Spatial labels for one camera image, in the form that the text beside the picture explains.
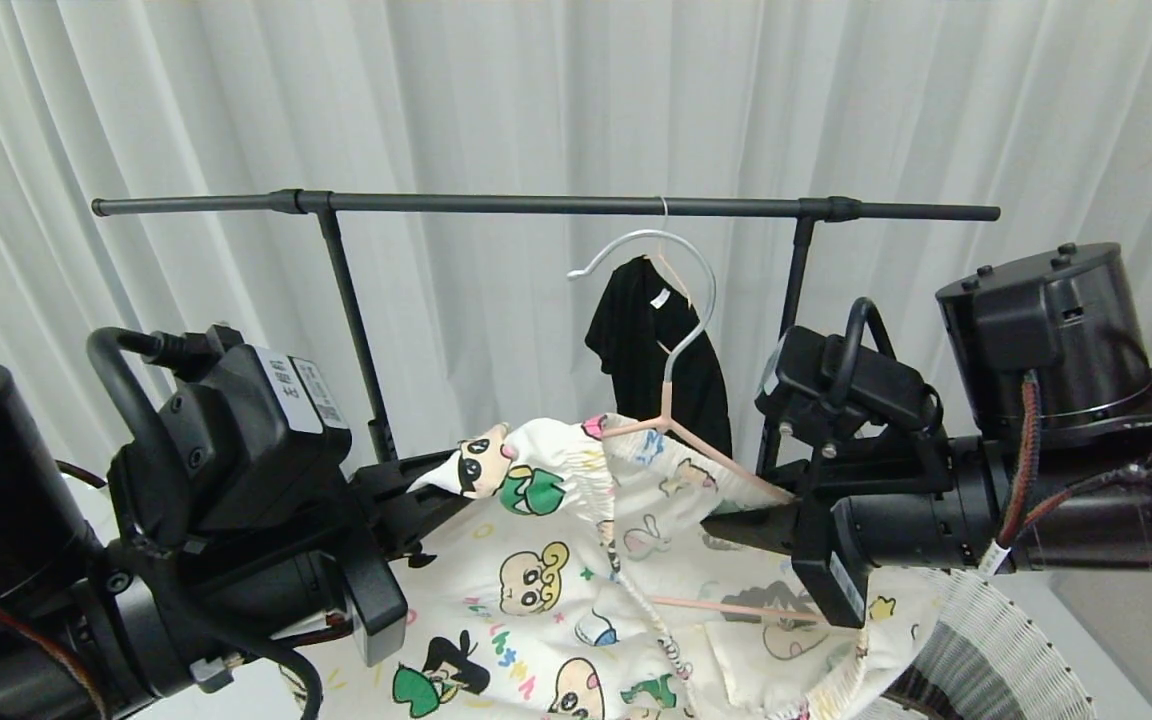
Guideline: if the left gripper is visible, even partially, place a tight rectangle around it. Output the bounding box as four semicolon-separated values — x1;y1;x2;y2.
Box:
111;450;477;691

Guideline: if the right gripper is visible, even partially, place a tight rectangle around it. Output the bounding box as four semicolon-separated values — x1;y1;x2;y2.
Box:
792;490;999;631

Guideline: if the cream printed garment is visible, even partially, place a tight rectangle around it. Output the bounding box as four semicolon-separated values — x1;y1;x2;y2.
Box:
281;413;949;720

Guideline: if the pink clothes hanger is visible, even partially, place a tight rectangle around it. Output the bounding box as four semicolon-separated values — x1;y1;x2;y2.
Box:
646;197;697;311
568;230;829;626

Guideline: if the black t-shirt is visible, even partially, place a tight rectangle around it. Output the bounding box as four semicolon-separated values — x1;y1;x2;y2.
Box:
584;255;734;461

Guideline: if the white laundry basket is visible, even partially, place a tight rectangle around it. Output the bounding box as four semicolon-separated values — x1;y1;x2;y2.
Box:
851;568;1099;720

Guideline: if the black clothes rack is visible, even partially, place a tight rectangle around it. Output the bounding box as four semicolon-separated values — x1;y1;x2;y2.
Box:
91;188;1002;481

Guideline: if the white curtain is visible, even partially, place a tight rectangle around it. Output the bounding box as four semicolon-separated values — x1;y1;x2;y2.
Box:
0;0;1152;601

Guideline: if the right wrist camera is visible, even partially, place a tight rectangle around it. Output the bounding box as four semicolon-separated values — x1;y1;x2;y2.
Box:
756;325;947;496

